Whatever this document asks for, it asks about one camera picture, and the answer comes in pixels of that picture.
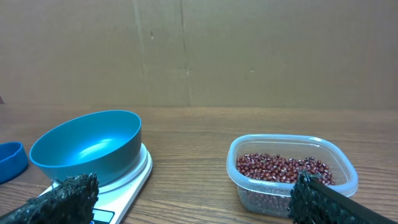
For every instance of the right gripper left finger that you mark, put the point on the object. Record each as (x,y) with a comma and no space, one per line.
(72,201)

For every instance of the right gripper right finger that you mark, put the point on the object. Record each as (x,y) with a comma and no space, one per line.
(312,202)

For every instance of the teal blue bowl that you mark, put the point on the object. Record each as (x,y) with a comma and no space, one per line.
(87,130)

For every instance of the blue measuring scoop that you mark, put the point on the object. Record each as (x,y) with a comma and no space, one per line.
(14,160)

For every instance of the white kitchen scale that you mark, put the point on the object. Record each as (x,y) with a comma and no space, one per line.
(120,180)

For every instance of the red beans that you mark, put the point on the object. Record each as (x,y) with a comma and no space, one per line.
(275,168)

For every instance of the clear plastic container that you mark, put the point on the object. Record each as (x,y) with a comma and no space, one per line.
(272,198)

